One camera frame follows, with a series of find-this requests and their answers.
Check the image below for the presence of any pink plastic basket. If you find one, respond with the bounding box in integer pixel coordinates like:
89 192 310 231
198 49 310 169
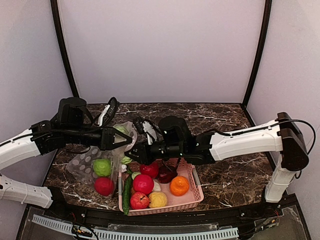
118 158 204 216

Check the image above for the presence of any black front rail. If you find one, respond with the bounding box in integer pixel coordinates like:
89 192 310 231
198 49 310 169
45 203 267 231

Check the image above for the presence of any green cucumber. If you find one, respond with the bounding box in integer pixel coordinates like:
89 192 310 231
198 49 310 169
122 168 133 216

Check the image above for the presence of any orange fruit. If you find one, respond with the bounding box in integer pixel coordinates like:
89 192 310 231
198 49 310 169
169 175 190 197

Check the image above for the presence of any red ball fruit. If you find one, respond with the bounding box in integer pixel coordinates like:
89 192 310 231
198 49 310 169
94 177 115 197

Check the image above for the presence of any black frame post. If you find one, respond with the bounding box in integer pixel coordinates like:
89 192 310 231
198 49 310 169
50 0 80 98
241 0 273 109

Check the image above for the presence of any yellow fruit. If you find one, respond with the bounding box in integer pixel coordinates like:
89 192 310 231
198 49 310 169
148 191 168 208

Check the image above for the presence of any black left frame post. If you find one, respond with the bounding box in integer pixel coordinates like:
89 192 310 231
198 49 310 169
50 0 80 98

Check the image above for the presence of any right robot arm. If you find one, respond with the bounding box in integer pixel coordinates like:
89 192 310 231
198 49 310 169
125 112 310 204

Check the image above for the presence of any black right frame post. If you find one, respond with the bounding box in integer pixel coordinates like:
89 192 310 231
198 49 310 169
241 0 273 109

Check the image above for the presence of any white radish vegetable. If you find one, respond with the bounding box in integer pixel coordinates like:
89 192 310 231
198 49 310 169
152 180 162 192

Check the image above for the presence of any pale green cabbage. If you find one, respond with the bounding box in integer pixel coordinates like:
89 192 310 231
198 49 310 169
112 122 138 165

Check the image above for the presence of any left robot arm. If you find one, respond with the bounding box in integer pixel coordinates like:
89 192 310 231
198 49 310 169
0 97 133 209

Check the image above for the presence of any clear zip top bag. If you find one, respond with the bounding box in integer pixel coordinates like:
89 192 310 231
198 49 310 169
66 121 138 198

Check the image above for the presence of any white cable duct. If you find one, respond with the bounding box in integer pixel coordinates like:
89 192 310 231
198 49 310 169
31 214 239 240

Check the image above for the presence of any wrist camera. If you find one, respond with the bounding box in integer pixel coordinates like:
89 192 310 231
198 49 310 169
133 116 160 145
97 97 120 127

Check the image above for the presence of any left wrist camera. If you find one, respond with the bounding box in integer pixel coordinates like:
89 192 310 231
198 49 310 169
97 97 120 127

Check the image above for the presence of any red apple front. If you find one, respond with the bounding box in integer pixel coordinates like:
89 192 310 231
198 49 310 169
130 191 150 210

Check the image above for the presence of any green apple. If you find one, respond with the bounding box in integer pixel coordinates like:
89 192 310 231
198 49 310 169
93 158 112 177

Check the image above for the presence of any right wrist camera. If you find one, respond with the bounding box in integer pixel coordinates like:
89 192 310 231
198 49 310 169
133 116 160 145

